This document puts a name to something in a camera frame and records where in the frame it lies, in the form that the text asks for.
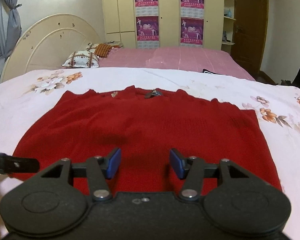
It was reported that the red embellished sweater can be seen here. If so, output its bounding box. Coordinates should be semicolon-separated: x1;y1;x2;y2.
14;87;281;192

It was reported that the floral pink quilt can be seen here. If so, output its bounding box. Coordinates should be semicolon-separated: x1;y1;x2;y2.
0;68;300;239

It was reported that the cream arched headboard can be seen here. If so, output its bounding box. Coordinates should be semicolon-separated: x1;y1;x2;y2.
0;14;104;83

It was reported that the white patterned pillow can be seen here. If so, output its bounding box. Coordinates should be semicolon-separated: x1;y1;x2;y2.
62;50;99;68

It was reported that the pink bed sheet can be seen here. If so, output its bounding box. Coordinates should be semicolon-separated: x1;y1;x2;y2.
99;47;254;81

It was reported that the orange striped pillow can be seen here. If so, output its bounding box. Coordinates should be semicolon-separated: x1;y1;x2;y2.
85;43;123;58

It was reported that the grey blue curtain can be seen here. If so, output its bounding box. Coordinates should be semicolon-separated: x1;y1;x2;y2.
3;0;22;60

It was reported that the lower right purple poster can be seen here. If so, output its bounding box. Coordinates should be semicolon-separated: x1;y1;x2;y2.
180;17;204;47

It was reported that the cream wardrobe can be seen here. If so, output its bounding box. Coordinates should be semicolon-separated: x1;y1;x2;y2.
102;0;224;50

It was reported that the brown wooden door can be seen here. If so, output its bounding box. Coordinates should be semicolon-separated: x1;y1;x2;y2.
231;0;268;78

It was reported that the lower left purple poster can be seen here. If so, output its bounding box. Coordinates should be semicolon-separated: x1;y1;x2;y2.
136;16;160;49

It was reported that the upper right purple poster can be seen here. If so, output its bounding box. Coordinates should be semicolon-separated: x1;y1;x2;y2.
180;0;205;20

